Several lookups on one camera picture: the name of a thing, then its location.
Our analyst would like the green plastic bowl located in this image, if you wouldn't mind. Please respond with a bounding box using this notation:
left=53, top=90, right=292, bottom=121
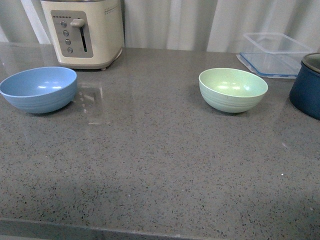
left=198, top=68, right=269, bottom=113

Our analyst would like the dark blue saucepan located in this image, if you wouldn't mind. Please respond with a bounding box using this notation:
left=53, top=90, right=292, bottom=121
left=289, top=52, right=320, bottom=120

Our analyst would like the clear plastic food container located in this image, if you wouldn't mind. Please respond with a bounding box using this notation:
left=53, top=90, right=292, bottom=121
left=237, top=32, right=313, bottom=79

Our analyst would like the white pleated curtain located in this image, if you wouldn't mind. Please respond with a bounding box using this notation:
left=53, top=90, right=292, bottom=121
left=0, top=0, right=320, bottom=54

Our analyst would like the blue plastic bowl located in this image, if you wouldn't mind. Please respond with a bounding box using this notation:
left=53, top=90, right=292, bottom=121
left=0, top=66, right=78, bottom=114

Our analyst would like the cream two-slot toaster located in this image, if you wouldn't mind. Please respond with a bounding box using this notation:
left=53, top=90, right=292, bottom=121
left=40, top=0, right=124, bottom=70

